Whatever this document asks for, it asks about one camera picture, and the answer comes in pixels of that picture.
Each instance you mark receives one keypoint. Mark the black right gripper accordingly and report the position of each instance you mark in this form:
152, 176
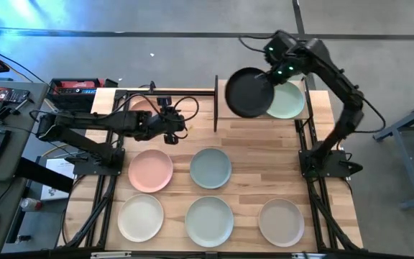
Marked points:
286, 70

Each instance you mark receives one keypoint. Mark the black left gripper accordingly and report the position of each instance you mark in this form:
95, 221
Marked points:
160, 124

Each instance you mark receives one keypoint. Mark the black plate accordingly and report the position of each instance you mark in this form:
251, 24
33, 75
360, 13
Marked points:
246, 93

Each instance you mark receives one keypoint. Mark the small terracotta plate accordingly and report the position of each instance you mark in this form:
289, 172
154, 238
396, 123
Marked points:
142, 106

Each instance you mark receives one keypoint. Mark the mint green plate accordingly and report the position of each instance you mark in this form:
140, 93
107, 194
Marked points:
289, 102

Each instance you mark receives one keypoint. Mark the pink plate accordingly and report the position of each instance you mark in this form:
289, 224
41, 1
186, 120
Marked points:
150, 171

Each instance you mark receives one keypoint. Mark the blue-grey plate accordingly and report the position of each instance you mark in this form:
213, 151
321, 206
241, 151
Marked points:
210, 169

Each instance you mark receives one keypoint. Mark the cream white plate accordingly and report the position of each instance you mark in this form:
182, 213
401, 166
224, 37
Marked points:
140, 218

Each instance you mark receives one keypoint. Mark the pale grey-green plate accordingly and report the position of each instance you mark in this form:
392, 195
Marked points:
209, 222

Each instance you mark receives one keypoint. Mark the taupe plate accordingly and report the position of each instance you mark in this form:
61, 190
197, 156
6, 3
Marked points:
281, 222

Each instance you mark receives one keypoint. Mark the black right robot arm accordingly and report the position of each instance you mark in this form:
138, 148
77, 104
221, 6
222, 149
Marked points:
336, 79

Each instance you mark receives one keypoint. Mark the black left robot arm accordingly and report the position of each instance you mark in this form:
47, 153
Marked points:
95, 120

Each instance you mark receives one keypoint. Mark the wooden shelf with black legs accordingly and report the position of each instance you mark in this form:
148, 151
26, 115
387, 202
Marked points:
221, 84

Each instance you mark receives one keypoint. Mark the small black clamp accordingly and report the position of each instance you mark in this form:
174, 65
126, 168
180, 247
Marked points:
152, 87

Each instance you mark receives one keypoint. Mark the small black box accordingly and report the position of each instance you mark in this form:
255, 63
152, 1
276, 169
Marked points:
111, 83

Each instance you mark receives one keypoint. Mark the red and black toolbox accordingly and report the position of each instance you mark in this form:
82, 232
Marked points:
74, 86

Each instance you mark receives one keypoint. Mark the white cardboard box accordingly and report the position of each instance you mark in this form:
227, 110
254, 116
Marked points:
59, 169

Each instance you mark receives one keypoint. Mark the black desk beam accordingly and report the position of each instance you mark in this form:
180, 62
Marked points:
45, 176

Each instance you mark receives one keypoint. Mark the grey desk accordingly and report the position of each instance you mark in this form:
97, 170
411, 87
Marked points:
20, 144

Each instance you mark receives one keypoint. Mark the red and black phone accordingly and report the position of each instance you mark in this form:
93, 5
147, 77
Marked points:
9, 95

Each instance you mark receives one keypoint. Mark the clear plastic bottle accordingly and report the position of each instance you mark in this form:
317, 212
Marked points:
31, 204

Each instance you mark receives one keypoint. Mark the black clip tool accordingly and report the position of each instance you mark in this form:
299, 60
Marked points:
5, 112

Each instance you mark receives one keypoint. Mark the blue-grey table stand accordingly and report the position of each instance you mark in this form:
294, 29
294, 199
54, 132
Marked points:
408, 162

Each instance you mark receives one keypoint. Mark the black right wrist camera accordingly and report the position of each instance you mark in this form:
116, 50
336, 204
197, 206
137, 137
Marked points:
279, 45

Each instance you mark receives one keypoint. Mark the black aluminium extrusion frame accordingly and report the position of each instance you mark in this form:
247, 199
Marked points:
192, 93
314, 205

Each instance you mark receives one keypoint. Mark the black table-level camera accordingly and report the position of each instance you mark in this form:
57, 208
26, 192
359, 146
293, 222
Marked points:
211, 255

